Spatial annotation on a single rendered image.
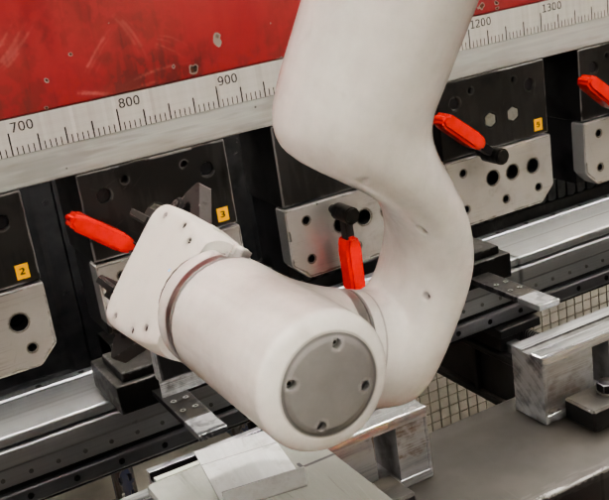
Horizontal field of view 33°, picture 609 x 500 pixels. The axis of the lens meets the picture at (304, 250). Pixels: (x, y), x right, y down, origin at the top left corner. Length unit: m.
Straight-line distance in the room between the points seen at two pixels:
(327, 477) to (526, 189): 0.41
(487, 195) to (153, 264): 0.53
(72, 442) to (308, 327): 0.81
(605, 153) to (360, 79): 0.79
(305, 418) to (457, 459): 0.74
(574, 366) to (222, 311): 0.81
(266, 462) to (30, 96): 0.44
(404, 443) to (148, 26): 0.57
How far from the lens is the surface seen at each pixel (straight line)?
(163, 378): 1.06
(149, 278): 0.74
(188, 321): 0.64
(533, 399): 1.35
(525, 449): 1.30
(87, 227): 0.92
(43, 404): 1.37
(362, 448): 1.19
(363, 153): 0.53
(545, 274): 1.64
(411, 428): 1.22
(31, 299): 0.96
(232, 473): 1.08
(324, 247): 1.06
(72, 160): 0.95
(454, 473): 1.27
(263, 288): 0.60
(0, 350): 0.97
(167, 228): 0.75
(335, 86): 0.52
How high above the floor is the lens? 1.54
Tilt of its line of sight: 19 degrees down
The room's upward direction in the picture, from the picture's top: 9 degrees counter-clockwise
